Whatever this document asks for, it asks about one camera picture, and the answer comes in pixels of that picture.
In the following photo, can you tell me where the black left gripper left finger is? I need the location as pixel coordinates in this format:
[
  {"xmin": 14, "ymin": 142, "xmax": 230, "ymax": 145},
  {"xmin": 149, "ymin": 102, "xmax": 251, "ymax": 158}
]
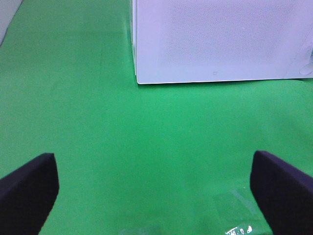
[{"xmin": 0, "ymin": 153, "xmax": 59, "ymax": 235}]

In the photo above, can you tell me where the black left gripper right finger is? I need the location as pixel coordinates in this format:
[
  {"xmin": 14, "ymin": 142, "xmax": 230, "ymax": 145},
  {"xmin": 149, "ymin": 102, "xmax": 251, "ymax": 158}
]
[{"xmin": 250, "ymin": 150, "xmax": 313, "ymax": 235}]

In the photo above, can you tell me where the round microwave door button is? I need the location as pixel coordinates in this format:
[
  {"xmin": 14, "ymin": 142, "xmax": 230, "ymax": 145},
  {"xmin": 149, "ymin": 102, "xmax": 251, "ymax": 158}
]
[{"xmin": 299, "ymin": 63, "xmax": 313, "ymax": 75}]

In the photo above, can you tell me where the white microwave oven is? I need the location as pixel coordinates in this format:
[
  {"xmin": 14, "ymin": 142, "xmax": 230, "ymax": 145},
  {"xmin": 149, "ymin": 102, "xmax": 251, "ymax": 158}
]
[{"xmin": 132, "ymin": 0, "xmax": 313, "ymax": 85}]

